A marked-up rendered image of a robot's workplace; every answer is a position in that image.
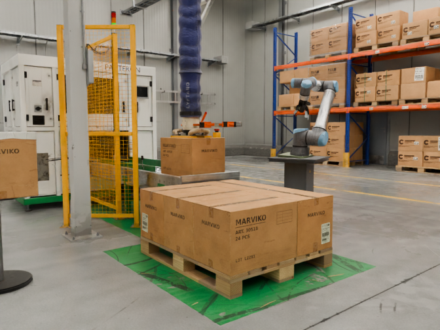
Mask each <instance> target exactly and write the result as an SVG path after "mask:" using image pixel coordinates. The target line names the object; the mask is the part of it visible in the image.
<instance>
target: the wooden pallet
mask: <svg viewBox="0 0 440 330"><path fill-rule="evenodd" d="M159 247H160V248H162V249H165V250H166V251H169V252H171V253H173V258H171V257H169V256H167V255H165V254H163V253H161V252H159ZM141 252H142V253H143V254H145V255H147V256H149V257H151V258H152V259H154V260H156V261H158V262H160V263H162V264H163V265H166V266H168V267H170V268H171V269H173V270H175V271H177V272H179V273H181V274H182V275H184V276H186V277H188V278H190V279H192V280H194V281H196V282H198V283H200V284H202V285H203V286H205V287H207V288H209V289H211V290H212V291H214V292H216V293H218V294H220V295H222V296H224V297H226V298H228V299H230V300H231V299H234V298H237V297H240V296H242V280H245V279H248V278H252V277H254V276H258V275H261V276H263V277H265V278H268V279H270V280H273V281H275V282H278V283H282V282H285V281H288V280H291V279H293V278H294V264H297V263H301V262H306V263H310V264H312V265H316V266H319V267H322V268H326V267H329V266H332V256H333V247H330V248H327V249H323V250H320V251H316V252H313V253H309V254H306V255H302V256H300V257H296V258H293V259H289V260H286V261H282V262H279V263H275V264H273V265H268V266H264V267H262V268H258V269H255V270H250V271H248V272H244V273H241V274H237V275H234V276H227V275H226V274H223V273H222V272H219V271H217V270H215V269H213V268H210V267H208V266H206V265H203V264H202V263H199V262H198V261H195V260H193V259H191V258H189V257H186V256H184V255H182V254H180V253H178V252H176V251H174V250H171V249H169V248H167V247H165V246H162V245H160V244H158V243H156V242H154V241H152V240H150V239H147V238H145V237H143V236H141ZM195 264H196V265H198V266H201V267H202V268H205V269H207V270H209V271H211V272H213V273H216V279H214V278H212V277H210V276H208V275H206V274H204V273H202V272H200V271H198V270H195Z"/></svg>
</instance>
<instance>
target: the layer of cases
mask: <svg viewBox="0 0 440 330"><path fill-rule="evenodd" d="M140 213H141V236H143V237H145V238H147V239H150V240H152V241H154V242H156V243H158V244H160V245H162V246H165V247H167V248H169V249H171V250H174V251H176V252H178V253H180V254H182V255H184V256H186V257H189V258H191V259H193V260H195V261H198V262H199V263H202V264H203V265H206V266H208V267H210V268H213V269H215V270H217V271H219V272H222V273H223V274H226V275H227V276H234V275H237V274H241V273H244V272H248V271H250V270H255V269H258V268H262V267H264V266H268V265H273V264H275V263H279V262H282V261H286V260H289V259H293V258H296V257H300V256H302V255H306V254H309V253H313V252H316V251H320V250H323V249H327V248H331V247H332V237H333V195H332V194H323V193H318V192H310V191H303V190H298V189H290V188H285V187H277V186H272V185H264V184H260V183H252V182H247V181H239V180H234V179H229V180H222V181H210V182H203V183H190V184H183V185H170V186H164V187H151V188H144V189H140Z"/></svg>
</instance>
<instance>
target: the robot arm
mask: <svg viewBox="0 0 440 330"><path fill-rule="evenodd" d="M291 87H292V88H300V89H301V91H300V94H299V99H300V100H299V104H298V105H297V106H296V110H295V111H294V115H295V114H296V113H297V112H298V111H300V113H305V116H304V117H305V118H307V120H308V119H309V110H308V107H307V105H310V104H311V103H310V102H309V101H308V100H309V96H310V90H313V91H314V92H324V93H323V98H322V101H321V105H320V110H319V112H318V117H317V119H316V123H315V126H314V127H312V130H308V128H298V129H294V131H293V147H292V149H291V152H290V155H293V156H309V152H308V148H307V147H308V145H311V146H319V147H321V146H325V145H326V144H327V142H328V138H329V136H328V132H327V130H326V126H327V121H328V118H329V114H330V111H331V106H332V104H333V99H334V96H335V92H338V91H339V84H338V82H337V81H317V80H316V78H315V77H309V78H294V79H292V80H291ZM305 110H306V111H305Z"/></svg>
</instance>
